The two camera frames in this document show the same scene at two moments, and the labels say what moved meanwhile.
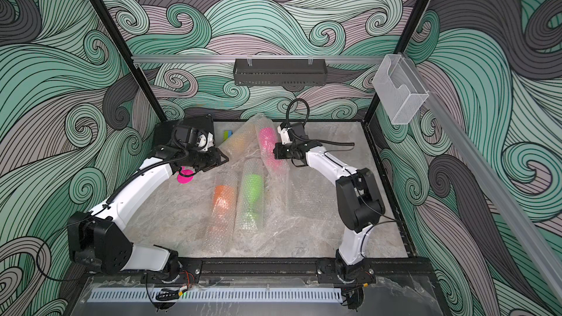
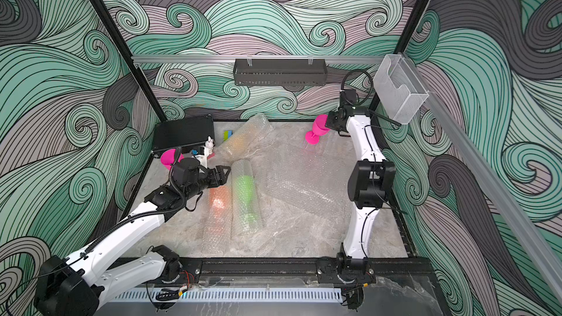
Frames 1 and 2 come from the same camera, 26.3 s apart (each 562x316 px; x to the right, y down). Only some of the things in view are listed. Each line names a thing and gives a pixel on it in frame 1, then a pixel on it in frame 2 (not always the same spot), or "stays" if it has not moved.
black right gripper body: x=286 y=151 to x=333 y=121
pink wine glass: x=268 y=140 to x=319 y=129
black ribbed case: x=194 y=133 stays
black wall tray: x=280 y=72 stays
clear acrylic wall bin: x=397 y=88 stays
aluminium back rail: x=255 y=58 stays
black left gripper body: x=203 y=161 to x=205 y=181
